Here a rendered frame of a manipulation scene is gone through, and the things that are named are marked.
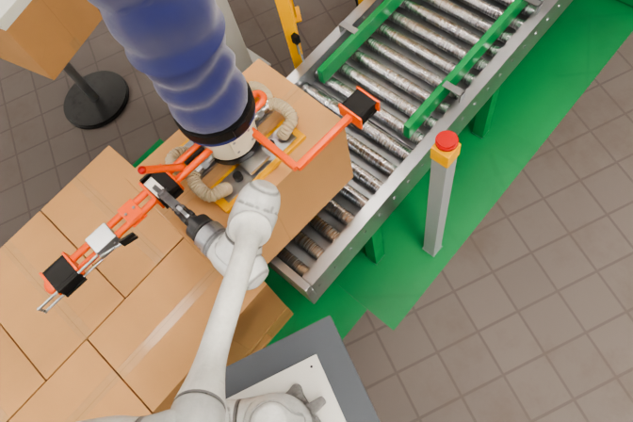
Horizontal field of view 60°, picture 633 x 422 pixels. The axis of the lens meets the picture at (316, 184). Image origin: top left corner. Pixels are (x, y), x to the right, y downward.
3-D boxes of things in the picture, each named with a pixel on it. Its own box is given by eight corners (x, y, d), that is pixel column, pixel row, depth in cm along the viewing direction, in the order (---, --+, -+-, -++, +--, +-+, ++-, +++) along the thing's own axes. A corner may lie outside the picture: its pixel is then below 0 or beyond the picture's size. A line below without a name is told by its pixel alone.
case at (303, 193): (281, 120, 224) (258, 57, 189) (353, 176, 209) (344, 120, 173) (170, 223, 211) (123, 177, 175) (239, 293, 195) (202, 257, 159)
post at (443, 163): (430, 237, 263) (443, 132, 173) (442, 246, 260) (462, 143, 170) (421, 248, 261) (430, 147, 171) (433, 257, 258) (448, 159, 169)
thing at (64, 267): (73, 256, 154) (62, 251, 149) (87, 273, 151) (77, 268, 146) (48, 278, 152) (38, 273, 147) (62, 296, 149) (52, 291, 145)
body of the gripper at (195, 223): (189, 237, 144) (167, 217, 147) (201, 248, 151) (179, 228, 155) (210, 216, 146) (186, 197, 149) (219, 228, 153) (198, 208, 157)
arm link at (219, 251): (227, 254, 153) (242, 217, 147) (267, 289, 147) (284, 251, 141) (199, 266, 144) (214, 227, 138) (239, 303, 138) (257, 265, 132)
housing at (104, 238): (110, 226, 157) (103, 220, 153) (124, 241, 154) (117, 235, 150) (91, 244, 155) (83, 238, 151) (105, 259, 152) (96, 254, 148)
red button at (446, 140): (443, 132, 173) (444, 125, 169) (462, 143, 170) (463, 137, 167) (430, 147, 171) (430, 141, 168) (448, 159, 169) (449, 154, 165)
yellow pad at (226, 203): (284, 121, 176) (282, 112, 172) (306, 138, 172) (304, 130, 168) (206, 194, 169) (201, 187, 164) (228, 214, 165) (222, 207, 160)
